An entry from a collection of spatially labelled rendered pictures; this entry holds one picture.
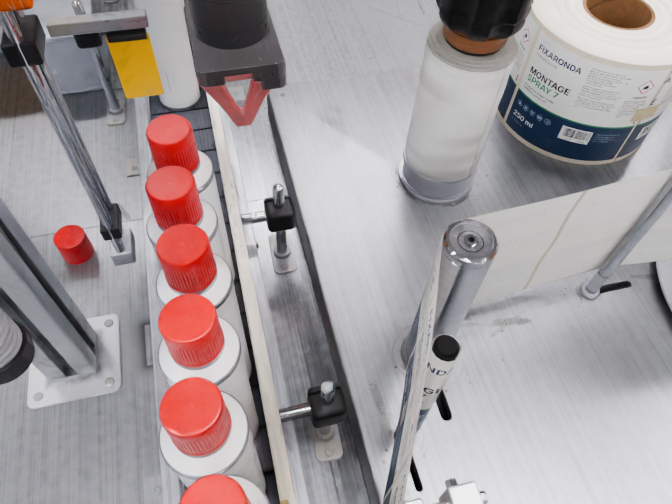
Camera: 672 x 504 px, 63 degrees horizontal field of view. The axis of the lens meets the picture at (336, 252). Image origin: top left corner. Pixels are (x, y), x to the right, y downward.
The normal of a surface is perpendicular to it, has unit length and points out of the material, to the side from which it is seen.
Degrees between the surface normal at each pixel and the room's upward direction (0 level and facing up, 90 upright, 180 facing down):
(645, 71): 90
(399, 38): 0
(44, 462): 0
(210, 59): 1
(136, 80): 90
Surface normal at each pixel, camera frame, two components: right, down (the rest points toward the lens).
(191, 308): 0.03, -0.53
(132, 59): 0.25, 0.80
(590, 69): -0.48, 0.71
